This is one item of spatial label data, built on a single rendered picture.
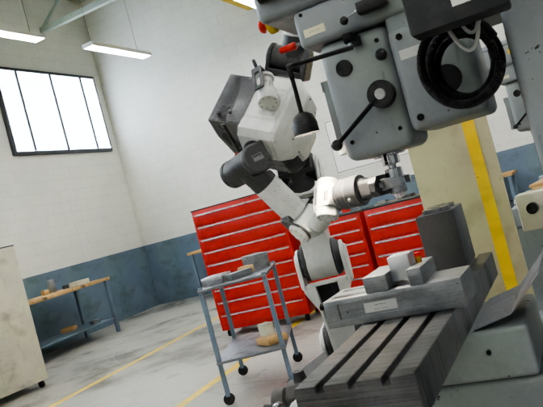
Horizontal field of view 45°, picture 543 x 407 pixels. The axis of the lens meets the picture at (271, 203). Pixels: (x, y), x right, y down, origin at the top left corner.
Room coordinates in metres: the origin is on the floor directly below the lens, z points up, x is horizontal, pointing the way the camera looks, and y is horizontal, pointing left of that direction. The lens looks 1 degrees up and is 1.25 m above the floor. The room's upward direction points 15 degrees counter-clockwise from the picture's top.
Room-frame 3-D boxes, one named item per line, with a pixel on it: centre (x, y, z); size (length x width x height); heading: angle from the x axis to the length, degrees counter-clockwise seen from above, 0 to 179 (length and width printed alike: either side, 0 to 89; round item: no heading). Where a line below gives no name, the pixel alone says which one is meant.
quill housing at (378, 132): (1.78, -0.35, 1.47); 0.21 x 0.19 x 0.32; 155
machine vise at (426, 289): (1.65, -0.25, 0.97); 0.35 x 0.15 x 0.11; 64
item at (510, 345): (1.78, -0.34, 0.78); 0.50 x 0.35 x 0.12; 65
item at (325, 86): (1.83, -0.24, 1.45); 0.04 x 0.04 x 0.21; 65
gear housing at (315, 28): (1.77, -0.38, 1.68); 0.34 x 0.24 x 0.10; 65
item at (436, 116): (1.70, -0.52, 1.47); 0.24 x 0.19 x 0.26; 155
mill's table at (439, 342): (1.73, -0.31, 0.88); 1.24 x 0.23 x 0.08; 155
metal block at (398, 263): (1.64, -0.28, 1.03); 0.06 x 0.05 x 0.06; 154
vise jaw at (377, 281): (1.67, -0.23, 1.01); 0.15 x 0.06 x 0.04; 154
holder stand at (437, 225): (2.16, -0.52, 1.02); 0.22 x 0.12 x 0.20; 157
